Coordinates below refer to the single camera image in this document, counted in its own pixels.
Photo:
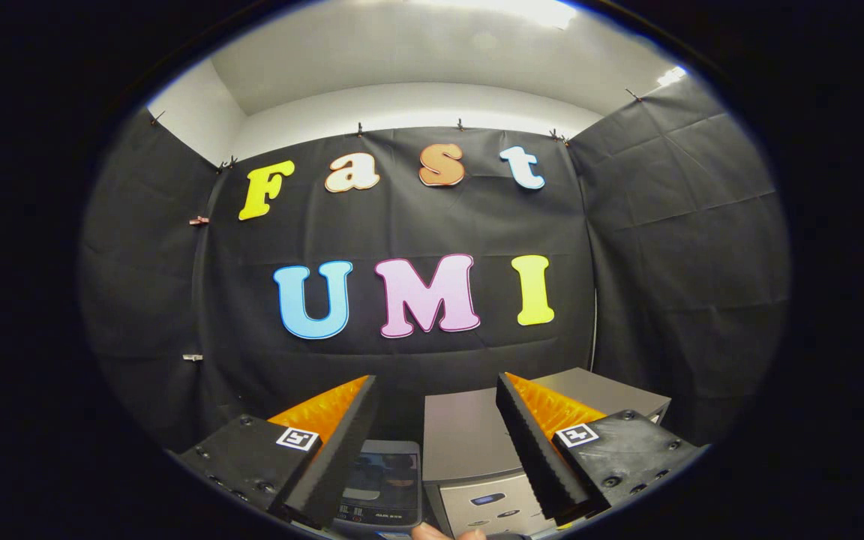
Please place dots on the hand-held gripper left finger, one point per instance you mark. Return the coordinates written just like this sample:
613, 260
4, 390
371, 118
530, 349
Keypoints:
342, 457

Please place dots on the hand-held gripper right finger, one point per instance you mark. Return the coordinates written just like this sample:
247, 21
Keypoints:
533, 454

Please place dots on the small grey washing machine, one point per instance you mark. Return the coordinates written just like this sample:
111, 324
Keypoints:
381, 480

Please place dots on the silver grey appliance box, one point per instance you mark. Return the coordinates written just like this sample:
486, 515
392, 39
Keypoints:
462, 435

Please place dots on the black backdrop cloth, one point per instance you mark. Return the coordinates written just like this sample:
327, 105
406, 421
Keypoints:
417, 225

